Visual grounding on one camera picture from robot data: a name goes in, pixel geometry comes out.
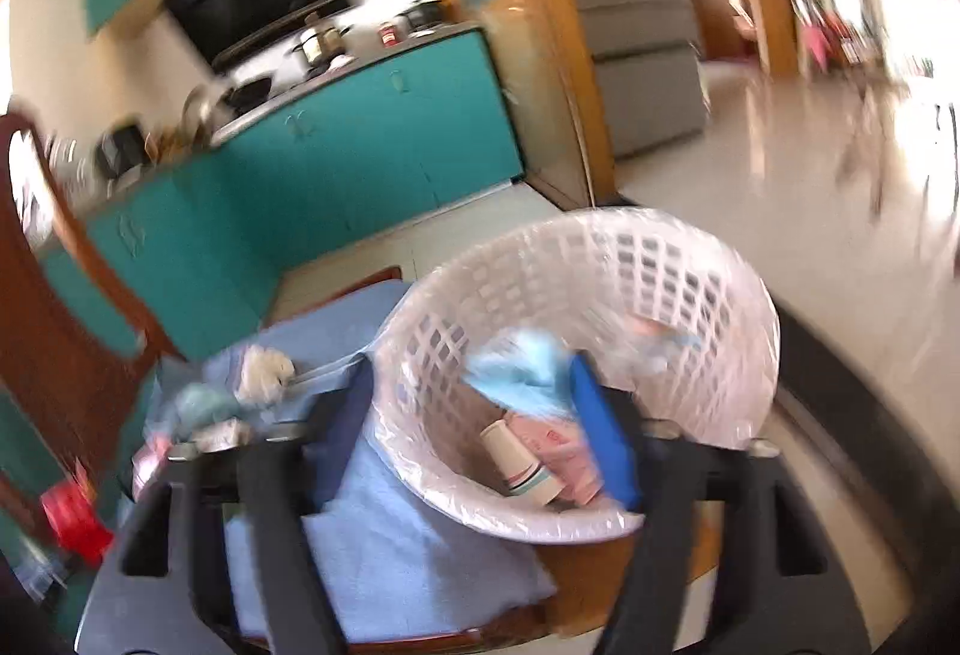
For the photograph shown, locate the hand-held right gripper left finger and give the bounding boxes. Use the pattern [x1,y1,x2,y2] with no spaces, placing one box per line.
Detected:
[75,359,376,655]

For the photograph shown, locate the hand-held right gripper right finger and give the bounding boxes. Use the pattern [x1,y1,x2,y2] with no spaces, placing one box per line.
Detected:
[570,355,871,655]

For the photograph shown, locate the pink printed packet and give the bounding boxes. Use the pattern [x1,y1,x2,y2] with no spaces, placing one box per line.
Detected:
[510,411,605,506]

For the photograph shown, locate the clear plastic bin liner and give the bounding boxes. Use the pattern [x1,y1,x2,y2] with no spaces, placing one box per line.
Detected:
[371,207,781,546]

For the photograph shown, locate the paper cup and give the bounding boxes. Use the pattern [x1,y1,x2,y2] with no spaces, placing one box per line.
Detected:
[480,421,563,506]

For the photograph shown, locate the blue waffle cloth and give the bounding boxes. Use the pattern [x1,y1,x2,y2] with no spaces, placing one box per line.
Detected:
[465,329,586,423]

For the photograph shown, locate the white paper bag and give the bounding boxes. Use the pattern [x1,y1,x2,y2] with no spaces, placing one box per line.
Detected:
[232,344,297,408]

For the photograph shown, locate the white plastic lattice basket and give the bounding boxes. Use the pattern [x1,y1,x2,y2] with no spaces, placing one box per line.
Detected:
[371,207,781,546]

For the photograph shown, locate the red packet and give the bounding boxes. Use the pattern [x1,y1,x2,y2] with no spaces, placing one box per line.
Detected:
[41,482,113,566]

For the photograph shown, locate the blue striped seat cloth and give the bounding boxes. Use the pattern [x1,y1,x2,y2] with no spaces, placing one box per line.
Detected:
[146,280,560,645]

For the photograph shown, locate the teal kitchen base cabinet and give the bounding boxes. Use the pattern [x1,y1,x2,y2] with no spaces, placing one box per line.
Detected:
[0,25,526,551]

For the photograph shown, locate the carved wooden chair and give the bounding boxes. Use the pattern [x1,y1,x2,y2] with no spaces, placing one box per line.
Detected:
[0,111,713,655]

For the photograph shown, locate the grey refrigerator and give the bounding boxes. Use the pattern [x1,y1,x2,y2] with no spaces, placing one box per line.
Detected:
[532,0,710,161]

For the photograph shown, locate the black wok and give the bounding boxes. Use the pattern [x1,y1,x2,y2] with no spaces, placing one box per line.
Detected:
[225,76,272,109]

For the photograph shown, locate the steel pan lid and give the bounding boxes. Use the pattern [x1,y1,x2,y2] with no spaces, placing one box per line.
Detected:
[180,85,218,135]

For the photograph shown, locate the black kitchen appliance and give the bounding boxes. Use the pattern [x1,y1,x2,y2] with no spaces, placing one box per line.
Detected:
[97,122,147,176]

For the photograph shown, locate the wooden framed glass door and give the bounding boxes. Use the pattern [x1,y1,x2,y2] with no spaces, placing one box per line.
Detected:
[405,0,616,210]

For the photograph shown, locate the steel stock pot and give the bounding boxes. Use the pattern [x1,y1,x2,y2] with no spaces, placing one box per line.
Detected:
[292,14,350,64]

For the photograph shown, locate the black lidded pot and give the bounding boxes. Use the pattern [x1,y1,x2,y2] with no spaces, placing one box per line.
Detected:
[401,0,445,30]

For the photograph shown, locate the pink garment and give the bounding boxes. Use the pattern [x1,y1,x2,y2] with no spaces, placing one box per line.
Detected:
[799,21,833,71]

